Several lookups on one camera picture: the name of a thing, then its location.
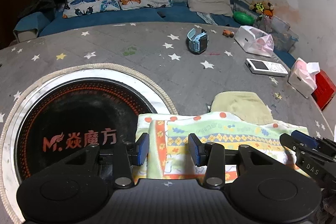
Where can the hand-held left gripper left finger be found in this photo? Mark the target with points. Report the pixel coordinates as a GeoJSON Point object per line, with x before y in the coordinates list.
{"type": "Point", "coordinates": [143, 149]}

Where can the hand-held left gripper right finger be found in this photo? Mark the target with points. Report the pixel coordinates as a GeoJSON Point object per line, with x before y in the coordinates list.
{"type": "Point", "coordinates": [194, 149]}

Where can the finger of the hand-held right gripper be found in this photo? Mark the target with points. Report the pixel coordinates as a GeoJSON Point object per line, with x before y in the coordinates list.
{"type": "Point", "coordinates": [305, 139]}
{"type": "Point", "coordinates": [290, 144]}

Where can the patterned children's pants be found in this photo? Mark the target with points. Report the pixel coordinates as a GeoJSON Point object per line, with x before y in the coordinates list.
{"type": "Point", "coordinates": [223, 132]}

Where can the red box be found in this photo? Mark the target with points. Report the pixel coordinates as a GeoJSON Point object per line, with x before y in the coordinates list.
{"type": "Point", "coordinates": [325, 90]}

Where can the pink and white tissue pack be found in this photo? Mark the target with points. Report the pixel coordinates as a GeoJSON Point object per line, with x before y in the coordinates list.
{"type": "Point", "coordinates": [302, 77]}

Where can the round black induction cooktop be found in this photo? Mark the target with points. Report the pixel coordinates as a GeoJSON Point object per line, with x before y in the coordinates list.
{"type": "Point", "coordinates": [78, 113]}

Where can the white handheld device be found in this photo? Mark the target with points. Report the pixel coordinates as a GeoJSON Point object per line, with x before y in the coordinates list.
{"type": "Point", "coordinates": [265, 67]}

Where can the pink plastic bag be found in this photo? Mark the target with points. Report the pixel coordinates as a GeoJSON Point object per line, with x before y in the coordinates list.
{"type": "Point", "coordinates": [263, 47]}

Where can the clear plastic box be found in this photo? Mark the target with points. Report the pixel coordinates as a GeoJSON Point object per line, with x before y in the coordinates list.
{"type": "Point", "coordinates": [283, 35]}

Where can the blue smartwatch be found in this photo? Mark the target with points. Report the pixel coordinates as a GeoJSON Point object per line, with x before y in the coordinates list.
{"type": "Point", "coordinates": [198, 41]}

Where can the white carton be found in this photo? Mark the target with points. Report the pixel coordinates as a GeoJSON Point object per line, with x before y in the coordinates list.
{"type": "Point", "coordinates": [244, 37]}

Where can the small orange toy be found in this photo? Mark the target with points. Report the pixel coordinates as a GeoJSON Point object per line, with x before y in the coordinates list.
{"type": "Point", "coordinates": [228, 33]}

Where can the blue patterned cloth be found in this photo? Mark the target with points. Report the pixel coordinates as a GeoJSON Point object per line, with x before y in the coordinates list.
{"type": "Point", "coordinates": [207, 18]}

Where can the blue sofa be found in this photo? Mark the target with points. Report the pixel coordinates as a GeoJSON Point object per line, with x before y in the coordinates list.
{"type": "Point", "coordinates": [118, 19]}

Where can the green ball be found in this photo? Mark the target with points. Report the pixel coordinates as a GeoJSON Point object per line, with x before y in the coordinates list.
{"type": "Point", "coordinates": [244, 18]}

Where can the heap of small plush toys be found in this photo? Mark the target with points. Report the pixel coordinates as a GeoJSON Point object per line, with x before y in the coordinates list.
{"type": "Point", "coordinates": [262, 7]}

